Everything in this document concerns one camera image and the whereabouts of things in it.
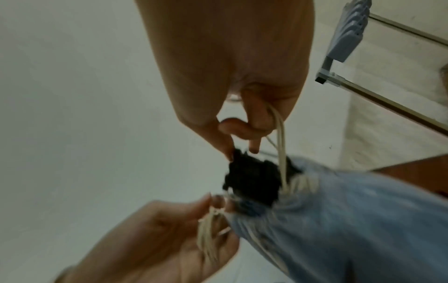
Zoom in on blue fabric bag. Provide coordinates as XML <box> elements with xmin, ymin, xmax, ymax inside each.
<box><xmin>196</xmin><ymin>105</ymin><xmax>448</xmax><ymax>283</ymax></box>

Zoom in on person's left hand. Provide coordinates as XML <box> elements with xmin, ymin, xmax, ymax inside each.
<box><xmin>53</xmin><ymin>192</ymin><xmax>241</xmax><ymax>283</ymax></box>

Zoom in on metal clothes rack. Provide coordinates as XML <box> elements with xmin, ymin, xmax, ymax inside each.
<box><xmin>314</xmin><ymin>12</ymin><xmax>448</xmax><ymax>137</ymax></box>

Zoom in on person's right hand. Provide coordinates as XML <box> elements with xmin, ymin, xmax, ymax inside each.
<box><xmin>133</xmin><ymin>0</ymin><xmax>315</xmax><ymax>163</ymax></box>

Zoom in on black bracket arm with knob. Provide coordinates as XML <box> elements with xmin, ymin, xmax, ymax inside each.
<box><xmin>221</xmin><ymin>147</ymin><xmax>302</xmax><ymax>208</ymax></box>

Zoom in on purple hook rail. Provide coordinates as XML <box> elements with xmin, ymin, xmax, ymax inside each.
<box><xmin>326</xmin><ymin>0</ymin><xmax>372</xmax><ymax>63</ymax></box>

